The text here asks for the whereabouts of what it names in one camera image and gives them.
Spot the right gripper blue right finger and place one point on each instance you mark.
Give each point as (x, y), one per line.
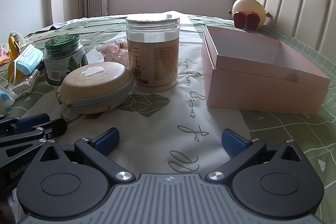
(243, 152)

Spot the cotton swab bag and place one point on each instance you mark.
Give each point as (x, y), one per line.
(25, 87)

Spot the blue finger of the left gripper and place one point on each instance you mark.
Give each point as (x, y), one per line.
(50, 130)
(23, 125)

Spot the beige padded headboard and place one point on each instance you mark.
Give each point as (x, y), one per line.
(310, 21)

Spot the yellow rabbit toy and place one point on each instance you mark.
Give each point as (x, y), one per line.
(15, 39)

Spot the pink cardboard box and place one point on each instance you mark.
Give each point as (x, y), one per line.
(246, 71)

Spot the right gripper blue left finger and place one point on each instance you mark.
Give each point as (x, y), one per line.
(95, 153)

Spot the green lid glass jar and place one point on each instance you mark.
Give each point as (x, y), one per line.
(63, 55)

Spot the beige oval zipper case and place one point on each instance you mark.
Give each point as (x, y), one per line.
(96, 88)

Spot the green patterned bedsheet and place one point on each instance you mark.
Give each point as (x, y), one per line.
(176, 132)

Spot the cream round plush toy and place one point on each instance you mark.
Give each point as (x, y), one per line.
(248, 14)

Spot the blue face mask bundle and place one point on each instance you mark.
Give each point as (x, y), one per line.
(28, 60)

